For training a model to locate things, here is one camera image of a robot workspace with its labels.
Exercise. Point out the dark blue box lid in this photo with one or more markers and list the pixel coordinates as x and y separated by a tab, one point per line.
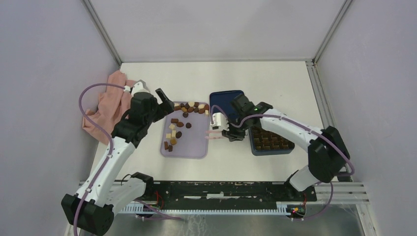
223	100

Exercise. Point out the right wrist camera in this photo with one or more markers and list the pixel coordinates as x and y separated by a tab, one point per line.
219	122

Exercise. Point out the blue chocolate box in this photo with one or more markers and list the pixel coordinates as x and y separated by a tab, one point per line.
264	142

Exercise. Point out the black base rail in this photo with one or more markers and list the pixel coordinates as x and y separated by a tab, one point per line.
224	195

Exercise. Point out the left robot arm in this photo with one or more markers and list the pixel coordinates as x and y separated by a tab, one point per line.
94	206

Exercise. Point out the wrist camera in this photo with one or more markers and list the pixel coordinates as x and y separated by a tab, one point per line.
219	122
139	86

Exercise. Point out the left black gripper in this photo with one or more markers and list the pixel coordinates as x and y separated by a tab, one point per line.
163	108

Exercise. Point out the pink cloth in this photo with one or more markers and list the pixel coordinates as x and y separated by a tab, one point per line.
112	104

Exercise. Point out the lilac tray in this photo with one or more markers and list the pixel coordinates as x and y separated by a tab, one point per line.
184	137

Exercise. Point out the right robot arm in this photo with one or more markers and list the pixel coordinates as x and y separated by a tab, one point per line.
327	154

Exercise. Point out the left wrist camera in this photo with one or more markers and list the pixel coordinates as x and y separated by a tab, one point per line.
139	86

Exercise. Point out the pink handled tongs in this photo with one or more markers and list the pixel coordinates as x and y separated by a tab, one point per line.
214	134

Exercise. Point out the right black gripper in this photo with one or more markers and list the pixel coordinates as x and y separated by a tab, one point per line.
232	135

